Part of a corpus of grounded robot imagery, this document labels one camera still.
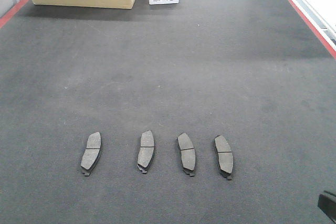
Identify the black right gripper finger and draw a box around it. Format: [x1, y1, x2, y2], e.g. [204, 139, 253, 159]
[318, 190, 336, 221]

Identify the dark conveyor belt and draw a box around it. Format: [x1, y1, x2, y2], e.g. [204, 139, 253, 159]
[1, 0, 335, 223]

